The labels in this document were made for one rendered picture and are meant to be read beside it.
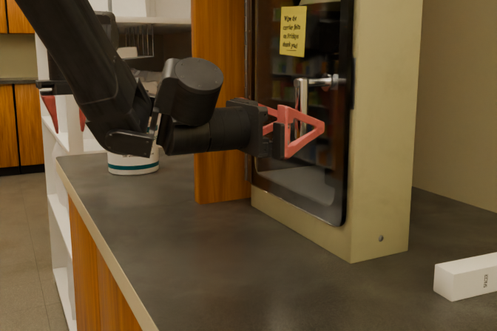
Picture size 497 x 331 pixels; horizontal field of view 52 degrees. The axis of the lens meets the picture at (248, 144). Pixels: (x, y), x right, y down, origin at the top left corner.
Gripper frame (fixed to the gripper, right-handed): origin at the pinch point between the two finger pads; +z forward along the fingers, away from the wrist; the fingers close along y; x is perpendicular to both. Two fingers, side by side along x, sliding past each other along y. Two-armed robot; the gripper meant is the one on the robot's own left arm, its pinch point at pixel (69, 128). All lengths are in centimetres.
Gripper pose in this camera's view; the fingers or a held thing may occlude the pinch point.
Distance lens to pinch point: 102.1
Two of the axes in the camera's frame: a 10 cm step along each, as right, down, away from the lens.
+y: 9.0, -0.9, 4.3
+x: -4.4, -1.6, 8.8
